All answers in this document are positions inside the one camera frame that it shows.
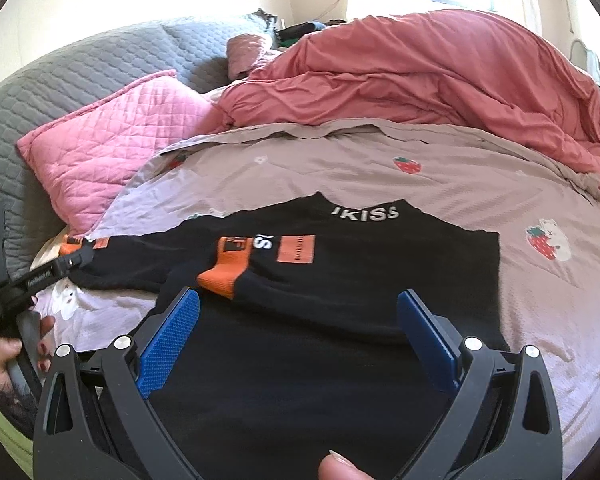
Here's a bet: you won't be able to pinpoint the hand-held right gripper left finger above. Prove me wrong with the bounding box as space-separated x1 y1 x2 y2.
32 287 203 480

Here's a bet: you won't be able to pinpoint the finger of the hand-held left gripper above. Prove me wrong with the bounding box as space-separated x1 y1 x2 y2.
55 239 97 274

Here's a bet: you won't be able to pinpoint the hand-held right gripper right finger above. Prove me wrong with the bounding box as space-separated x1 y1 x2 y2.
396 289 563 480

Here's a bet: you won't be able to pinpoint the black sweater orange patches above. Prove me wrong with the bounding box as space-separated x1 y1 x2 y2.
62 191 512 480

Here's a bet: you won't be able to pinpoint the person's left forearm green sleeve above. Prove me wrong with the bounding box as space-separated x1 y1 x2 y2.
0 360 43 473

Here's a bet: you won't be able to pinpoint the dark clothes pile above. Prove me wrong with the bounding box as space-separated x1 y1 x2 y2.
277 20 352 50

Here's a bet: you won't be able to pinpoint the person's left hand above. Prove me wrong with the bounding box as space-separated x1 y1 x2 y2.
0 312 57 411

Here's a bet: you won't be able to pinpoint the person's right hand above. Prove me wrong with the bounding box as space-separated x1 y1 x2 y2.
317 450 366 480

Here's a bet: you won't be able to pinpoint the pink quilted pillow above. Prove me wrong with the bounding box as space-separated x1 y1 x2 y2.
16 69 216 237

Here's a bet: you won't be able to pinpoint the strawberry print bed sheet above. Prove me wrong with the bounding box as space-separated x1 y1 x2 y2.
30 120 600 477

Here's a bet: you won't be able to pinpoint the small mauve pillow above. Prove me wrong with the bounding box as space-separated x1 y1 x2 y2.
226 32 282 82

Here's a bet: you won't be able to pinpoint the coral red duvet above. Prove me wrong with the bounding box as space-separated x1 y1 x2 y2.
214 9 600 192

